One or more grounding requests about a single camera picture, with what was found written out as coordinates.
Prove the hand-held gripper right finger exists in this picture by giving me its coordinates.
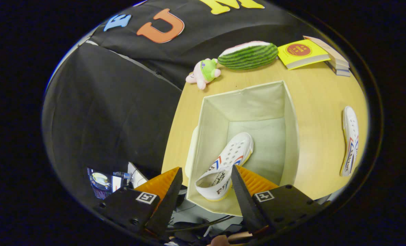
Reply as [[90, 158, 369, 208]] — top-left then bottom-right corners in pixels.
[[230, 165, 327, 237]]

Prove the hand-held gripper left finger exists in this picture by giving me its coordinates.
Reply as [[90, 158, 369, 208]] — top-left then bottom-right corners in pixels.
[[98, 166, 184, 240]]

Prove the white canvas shoe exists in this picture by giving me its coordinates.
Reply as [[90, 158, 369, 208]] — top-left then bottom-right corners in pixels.
[[195, 132, 254, 201], [340, 106, 360, 177]]

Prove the cream fabric storage box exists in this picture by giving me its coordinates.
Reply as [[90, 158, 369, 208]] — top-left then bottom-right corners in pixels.
[[185, 80, 300, 217]]

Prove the blue printed box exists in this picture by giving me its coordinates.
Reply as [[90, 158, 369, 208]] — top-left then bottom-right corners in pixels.
[[87, 167, 123, 200]]

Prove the white side table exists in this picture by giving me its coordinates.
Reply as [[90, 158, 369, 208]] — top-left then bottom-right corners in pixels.
[[127, 162, 149, 188]]

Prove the pink and green plush toy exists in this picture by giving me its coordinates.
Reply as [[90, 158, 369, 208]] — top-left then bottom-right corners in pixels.
[[185, 58, 221, 90]]

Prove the watermelon slice plush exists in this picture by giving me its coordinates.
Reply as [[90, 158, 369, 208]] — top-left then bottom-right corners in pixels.
[[218, 41, 279, 70]]

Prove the yellow book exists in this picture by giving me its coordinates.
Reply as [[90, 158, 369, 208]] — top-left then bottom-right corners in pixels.
[[278, 39, 331, 70]]

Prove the grey-blue book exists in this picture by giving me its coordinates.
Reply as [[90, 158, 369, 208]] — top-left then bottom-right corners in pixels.
[[324, 64, 351, 77]]

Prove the white paperback book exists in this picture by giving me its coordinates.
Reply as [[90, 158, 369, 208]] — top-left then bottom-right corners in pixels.
[[326, 58, 350, 71]]

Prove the beige paperback book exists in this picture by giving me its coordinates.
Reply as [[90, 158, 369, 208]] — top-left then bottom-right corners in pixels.
[[303, 36, 349, 64]]

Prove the black cable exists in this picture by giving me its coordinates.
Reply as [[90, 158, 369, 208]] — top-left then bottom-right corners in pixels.
[[165, 215, 236, 233]]

